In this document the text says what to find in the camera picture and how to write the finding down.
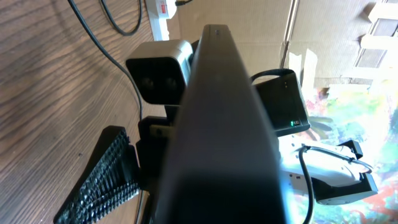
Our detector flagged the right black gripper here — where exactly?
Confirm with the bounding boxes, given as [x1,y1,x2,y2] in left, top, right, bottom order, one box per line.
[53,105,180,223]

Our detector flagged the Samsung Galaxy smartphone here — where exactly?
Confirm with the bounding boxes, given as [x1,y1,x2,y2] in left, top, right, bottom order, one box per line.
[154,24,289,223]

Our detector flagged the black USB charging cable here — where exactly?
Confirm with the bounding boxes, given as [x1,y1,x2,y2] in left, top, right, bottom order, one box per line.
[67,0,150,224]

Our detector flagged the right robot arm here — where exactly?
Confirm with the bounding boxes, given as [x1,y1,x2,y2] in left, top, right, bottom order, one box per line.
[54,68,378,223]

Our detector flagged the white power strip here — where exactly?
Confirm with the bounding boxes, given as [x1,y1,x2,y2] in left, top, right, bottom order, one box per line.
[146,0,169,41]

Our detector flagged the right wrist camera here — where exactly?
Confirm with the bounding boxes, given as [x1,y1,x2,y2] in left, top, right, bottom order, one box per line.
[126,40,193,105]

